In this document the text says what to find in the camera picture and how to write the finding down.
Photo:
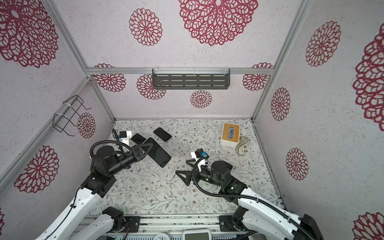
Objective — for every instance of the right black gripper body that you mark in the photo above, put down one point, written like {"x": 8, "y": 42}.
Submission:
{"x": 207, "y": 176}

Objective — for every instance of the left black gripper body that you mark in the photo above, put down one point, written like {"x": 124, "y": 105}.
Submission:
{"x": 137, "y": 156}

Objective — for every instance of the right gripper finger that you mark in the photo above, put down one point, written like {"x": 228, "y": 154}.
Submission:
{"x": 191, "y": 162}
{"x": 185, "y": 176}

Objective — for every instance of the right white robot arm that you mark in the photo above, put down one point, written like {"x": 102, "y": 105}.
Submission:
{"x": 254, "y": 213}

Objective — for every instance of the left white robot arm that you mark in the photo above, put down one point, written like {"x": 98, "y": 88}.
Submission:
{"x": 109, "y": 157}

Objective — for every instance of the black phone far left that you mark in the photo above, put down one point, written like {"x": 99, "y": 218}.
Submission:
{"x": 138, "y": 139}

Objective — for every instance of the black phone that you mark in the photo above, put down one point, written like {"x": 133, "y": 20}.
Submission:
{"x": 138, "y": 139}
{"x": 162, "y": 134}

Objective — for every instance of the black phone far middle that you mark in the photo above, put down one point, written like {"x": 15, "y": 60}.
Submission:
{"x": 162, "y": 134}

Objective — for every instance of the white wooden-top tissue box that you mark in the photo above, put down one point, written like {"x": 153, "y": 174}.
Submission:
{"x": 230, "y": 136}

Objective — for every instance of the white display device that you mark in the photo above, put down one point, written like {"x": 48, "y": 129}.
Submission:
{"x": 197, "y": 234}

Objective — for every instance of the white round timer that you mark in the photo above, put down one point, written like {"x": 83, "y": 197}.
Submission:
{"x": 162, "y": 236}

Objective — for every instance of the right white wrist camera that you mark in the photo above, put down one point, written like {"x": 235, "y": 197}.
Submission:
{"x": 199, "y": 153}

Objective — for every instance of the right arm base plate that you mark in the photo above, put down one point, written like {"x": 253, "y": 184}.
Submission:
{"x": 230, "y": 224}

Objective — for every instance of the grey wall shelf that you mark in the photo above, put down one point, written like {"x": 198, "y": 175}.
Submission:
{"x": 191, "y": 80}

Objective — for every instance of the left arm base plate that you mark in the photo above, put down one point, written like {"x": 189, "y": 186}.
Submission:
{"x": 131, "y": 224}

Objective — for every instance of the black wire wall rack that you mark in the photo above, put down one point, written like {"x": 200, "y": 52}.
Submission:
{"x": 61, "y": 120}

